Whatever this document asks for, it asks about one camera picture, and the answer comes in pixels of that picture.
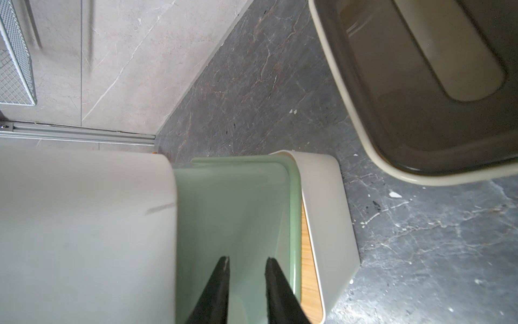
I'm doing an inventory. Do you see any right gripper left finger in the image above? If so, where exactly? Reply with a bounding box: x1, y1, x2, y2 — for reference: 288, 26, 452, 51
186, 256, 230, 324

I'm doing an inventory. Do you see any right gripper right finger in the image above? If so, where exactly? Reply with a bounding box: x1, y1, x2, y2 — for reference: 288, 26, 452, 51
265, 257, 310, 324

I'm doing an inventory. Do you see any large bamboo lid tissue box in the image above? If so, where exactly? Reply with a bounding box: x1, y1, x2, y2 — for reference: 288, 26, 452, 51
282, 150, 360, 323

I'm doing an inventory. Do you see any green tissue box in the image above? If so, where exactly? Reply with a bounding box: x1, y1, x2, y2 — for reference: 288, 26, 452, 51
174, 155, 302, 323

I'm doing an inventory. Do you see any small bamboo lid tissue box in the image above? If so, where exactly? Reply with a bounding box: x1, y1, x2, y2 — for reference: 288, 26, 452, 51
1, 147, 177, 323

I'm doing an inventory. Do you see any cream box dark lid back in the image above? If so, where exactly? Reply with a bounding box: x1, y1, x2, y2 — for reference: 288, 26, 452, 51
309, 1, 517, 186

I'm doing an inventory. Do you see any white wire mesh basket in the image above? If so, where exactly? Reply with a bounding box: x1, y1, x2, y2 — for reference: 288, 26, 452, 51
1, 1, 37, 106

